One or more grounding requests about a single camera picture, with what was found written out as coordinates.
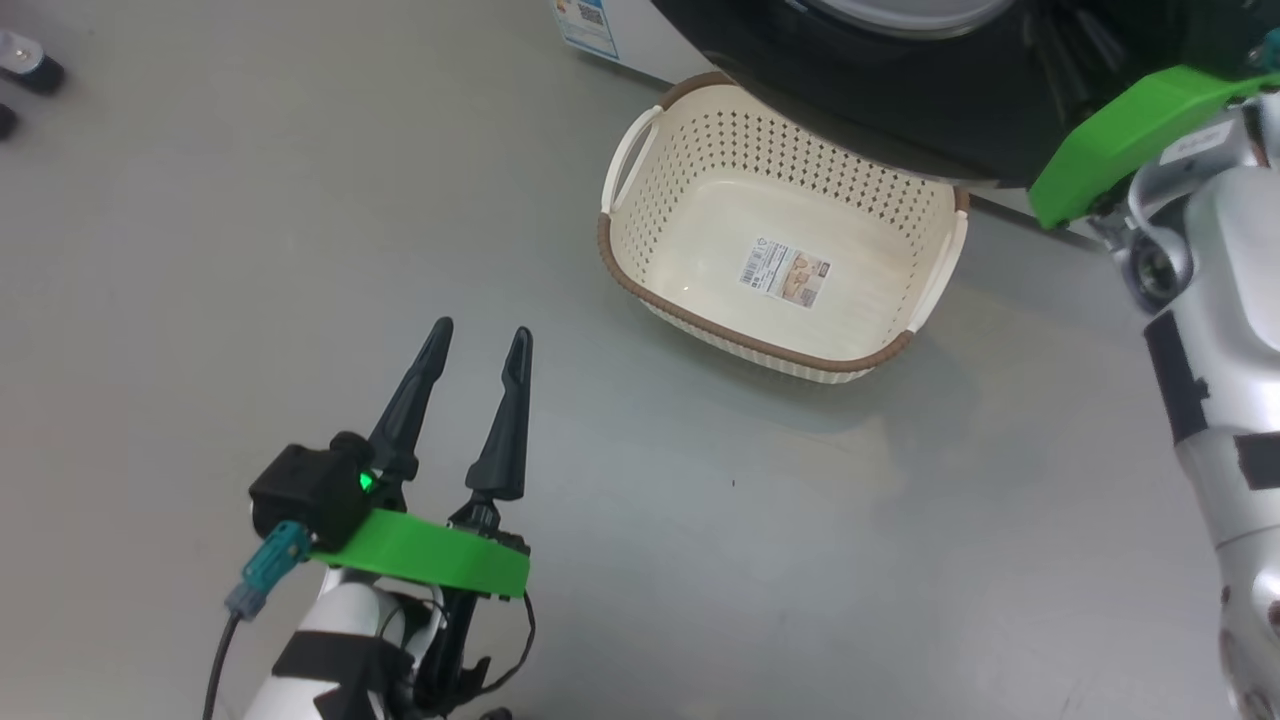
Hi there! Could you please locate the black round washing machine door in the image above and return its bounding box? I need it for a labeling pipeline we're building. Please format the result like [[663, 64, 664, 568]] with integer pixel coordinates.
[[650, 0, 1280, 193]]

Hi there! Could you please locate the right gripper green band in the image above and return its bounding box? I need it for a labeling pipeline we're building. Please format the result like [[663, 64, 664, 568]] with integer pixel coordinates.
[[1023, 9, 1280, 230]]

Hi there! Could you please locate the black silver caster foot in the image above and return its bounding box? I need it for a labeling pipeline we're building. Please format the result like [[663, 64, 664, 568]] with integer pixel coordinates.
[[0, 30, 67, 97]]

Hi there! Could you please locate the white front-load washing machine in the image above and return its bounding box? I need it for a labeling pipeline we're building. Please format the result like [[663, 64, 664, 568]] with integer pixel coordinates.
[[548, 0, 1106, 251]]

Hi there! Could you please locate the thin black cable loop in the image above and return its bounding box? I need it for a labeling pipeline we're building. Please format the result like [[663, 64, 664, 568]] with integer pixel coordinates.
[[440, 590, 539, 703]]

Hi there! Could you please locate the cream perforated basket brown rim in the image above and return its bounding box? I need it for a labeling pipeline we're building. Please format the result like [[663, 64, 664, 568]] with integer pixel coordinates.
[[597, 70, 972, 387]]

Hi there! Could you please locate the printed basket product sticker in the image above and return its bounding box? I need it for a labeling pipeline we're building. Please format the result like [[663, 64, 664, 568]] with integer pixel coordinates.
[[738, 236, 834, 309]]

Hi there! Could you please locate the blue white energy label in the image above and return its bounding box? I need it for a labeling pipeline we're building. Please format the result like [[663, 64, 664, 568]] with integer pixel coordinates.
[[552, 0, 622, 64]]

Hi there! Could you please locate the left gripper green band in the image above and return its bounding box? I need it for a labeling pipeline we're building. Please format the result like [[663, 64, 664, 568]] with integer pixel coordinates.
[[309, 317, 535, 600]]

